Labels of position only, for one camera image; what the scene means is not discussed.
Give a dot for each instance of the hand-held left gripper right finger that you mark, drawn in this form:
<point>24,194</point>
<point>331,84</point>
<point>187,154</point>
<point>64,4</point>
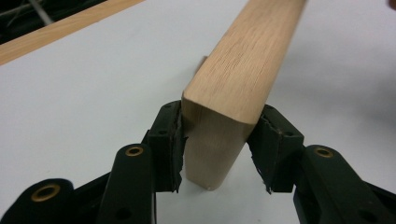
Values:
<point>278,152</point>

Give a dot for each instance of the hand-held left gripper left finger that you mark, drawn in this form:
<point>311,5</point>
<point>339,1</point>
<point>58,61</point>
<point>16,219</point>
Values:
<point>165,152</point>

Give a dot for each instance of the wooden picture frame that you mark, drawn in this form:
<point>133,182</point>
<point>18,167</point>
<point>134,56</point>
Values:
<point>236,77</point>

